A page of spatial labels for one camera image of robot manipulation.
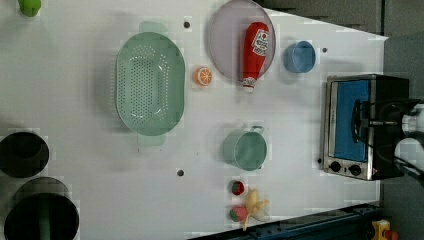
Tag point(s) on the red ketchup bottle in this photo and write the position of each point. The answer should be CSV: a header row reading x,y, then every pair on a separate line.
x,y
254,54

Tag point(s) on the green toy block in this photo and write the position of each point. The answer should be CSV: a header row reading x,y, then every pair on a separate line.
x,y
30,8

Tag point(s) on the yellow red toy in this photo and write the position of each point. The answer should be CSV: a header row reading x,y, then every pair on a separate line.
x,y
383,231

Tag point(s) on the green metal cup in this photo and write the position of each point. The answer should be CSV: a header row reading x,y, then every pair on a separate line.
x,y
245,149

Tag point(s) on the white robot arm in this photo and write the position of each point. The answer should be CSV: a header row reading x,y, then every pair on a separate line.
x,y
401,145

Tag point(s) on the black cylinder holder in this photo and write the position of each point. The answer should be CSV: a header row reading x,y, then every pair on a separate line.
x,y
42,210

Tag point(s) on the black cylinder cup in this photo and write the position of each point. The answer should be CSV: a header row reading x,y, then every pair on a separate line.
x,y
23,155

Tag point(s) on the green plastic colander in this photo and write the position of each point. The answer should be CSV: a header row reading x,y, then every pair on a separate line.
x,y
150,84

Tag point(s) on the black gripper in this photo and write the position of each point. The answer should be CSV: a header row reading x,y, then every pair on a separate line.
x,y
396,119

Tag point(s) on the dark blue crate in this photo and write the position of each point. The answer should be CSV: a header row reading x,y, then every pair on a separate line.
x,y
349,223

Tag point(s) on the red toy strawberry near banana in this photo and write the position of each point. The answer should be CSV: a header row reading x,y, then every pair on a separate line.
x,y
238,213

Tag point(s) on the peeled toy banana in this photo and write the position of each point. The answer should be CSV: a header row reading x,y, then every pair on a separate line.
x,y
255,208

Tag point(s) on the orange slice toy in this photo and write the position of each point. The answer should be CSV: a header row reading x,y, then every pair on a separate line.
x,y
203,76

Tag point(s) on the blue bowl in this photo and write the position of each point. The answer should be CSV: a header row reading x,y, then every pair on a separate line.
x,y
299,57

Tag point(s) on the black toaster oven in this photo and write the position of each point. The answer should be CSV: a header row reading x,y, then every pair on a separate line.
x,y
349,105

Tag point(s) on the grey round plate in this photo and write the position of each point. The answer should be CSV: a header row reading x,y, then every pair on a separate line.
x,y
226,35

